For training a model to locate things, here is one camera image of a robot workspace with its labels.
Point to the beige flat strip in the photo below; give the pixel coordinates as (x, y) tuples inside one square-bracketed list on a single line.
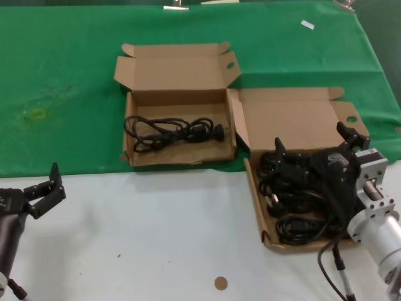
[(219, 2)]

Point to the green table cloth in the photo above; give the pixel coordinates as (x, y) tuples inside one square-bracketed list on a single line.
[(62, 62)]

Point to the open cardboard box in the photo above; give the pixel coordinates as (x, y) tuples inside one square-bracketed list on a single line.
[(288, 125)]

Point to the white tape piece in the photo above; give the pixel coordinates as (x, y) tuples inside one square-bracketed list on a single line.
[(307, 25)]

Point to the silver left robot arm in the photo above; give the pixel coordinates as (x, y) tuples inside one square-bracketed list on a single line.
[(2, 280)]

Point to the cardboard box with torn rim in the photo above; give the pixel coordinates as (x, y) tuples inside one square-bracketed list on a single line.
[(175, 158)]

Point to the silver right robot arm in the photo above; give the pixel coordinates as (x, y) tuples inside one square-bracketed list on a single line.
[(382, 232)]

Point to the round cardboard disc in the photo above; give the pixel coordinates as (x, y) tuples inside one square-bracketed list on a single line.
[(220, 283)]

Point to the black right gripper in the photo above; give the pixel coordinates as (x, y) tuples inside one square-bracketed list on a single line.
[(336, 175)]

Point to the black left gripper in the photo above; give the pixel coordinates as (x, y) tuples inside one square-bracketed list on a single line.
[(9, 225)]

